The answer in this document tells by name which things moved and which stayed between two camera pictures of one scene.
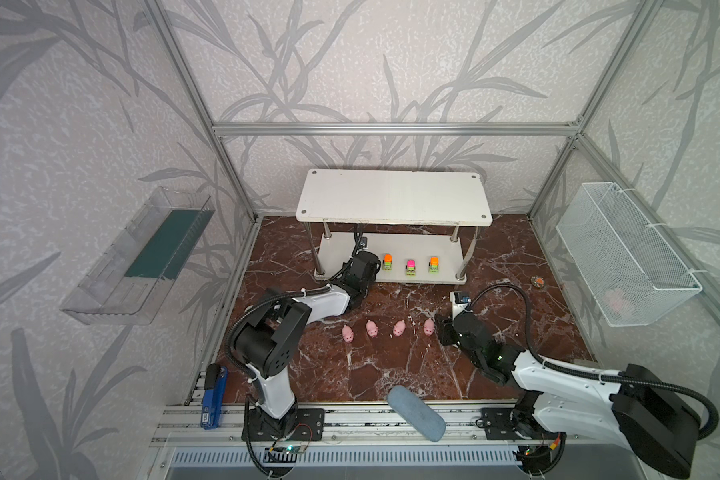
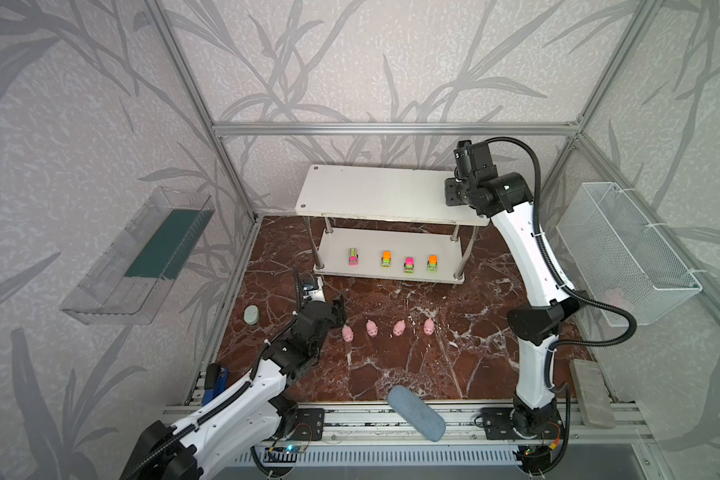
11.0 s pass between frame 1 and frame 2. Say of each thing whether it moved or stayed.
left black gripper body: moved
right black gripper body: moved
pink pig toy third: stayed
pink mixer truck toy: stayed
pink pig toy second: stayed
